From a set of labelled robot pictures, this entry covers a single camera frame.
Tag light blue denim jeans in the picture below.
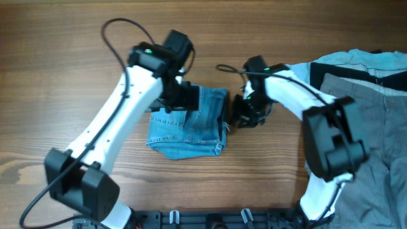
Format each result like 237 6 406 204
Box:
146 87 228 160

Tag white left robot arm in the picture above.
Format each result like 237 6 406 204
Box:
45 30 199 228

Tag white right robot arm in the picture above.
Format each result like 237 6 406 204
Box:
231 55 369 226

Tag light blue t-shirt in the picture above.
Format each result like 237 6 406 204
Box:
288 49 406 84

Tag black garment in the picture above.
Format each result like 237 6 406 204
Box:
309 63 406 97

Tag grey trousers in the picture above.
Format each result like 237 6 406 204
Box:
321 74 406 228

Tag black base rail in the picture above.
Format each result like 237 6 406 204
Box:
72 208 319 229

